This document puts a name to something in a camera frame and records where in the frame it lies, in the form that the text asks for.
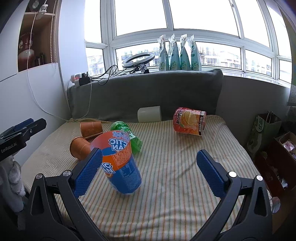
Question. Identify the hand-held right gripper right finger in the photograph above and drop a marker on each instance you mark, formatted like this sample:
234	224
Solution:
209	171

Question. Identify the wooden wall shelf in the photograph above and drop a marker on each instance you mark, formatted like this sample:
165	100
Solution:
45	39

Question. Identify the green paper bag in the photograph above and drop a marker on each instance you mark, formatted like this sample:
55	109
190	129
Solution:
262	132

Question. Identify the striped beige blanket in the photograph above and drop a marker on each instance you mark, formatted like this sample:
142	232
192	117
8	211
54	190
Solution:
173	162

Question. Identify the white power strip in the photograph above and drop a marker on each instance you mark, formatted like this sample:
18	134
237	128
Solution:
75	78

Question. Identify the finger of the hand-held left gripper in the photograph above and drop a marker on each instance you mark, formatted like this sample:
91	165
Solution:
24	123
37	126

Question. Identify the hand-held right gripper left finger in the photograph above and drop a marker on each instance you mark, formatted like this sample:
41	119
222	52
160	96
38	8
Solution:
89	171

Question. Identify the green plastic cup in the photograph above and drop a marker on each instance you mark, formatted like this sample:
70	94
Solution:
137	143

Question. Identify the grey plush toy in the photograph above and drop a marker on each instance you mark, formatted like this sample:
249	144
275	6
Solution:
13	176

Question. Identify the grey cushion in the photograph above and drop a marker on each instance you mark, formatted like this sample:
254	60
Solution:
138	92

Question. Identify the brown cardboard box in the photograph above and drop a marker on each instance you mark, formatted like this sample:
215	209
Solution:
275	169

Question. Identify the brown paper cup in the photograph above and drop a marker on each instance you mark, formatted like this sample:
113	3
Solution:
79	147
91	129

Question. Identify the white window frame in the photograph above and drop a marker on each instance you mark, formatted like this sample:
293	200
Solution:
170	16

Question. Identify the teal refill pouch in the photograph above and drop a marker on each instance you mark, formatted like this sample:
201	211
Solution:
174	58
194	59
163	58
185	58

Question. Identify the white translucent cup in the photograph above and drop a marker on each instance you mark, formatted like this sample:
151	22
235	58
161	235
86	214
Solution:
149	114

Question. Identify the black charger plug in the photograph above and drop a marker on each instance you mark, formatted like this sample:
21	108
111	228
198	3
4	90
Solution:
84	81

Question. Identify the red orange-print cup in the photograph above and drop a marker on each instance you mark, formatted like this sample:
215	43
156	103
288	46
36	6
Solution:
188	121

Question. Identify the blue and orange cup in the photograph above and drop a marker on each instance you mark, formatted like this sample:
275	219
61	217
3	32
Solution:
124	166

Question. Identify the pink packet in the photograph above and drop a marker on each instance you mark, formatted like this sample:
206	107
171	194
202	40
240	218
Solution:
290	147

